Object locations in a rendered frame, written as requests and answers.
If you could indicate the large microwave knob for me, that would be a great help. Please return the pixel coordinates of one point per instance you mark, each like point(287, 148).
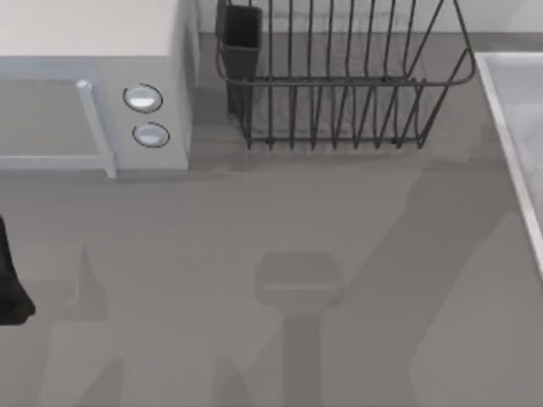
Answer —
point(142, 98)

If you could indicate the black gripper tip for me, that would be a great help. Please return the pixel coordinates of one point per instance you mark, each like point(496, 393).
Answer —
point(9, 292)

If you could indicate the small microwave knob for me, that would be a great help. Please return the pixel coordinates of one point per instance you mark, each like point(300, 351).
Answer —
point(150, 135)

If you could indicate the pale microwave oven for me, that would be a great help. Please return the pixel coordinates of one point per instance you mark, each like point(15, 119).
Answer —
point(85, 29)

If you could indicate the black cutlery holder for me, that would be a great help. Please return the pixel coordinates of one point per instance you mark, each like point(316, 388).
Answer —
point(241, 38)

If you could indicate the microwave door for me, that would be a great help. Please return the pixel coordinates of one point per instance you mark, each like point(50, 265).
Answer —
point(46, 118)

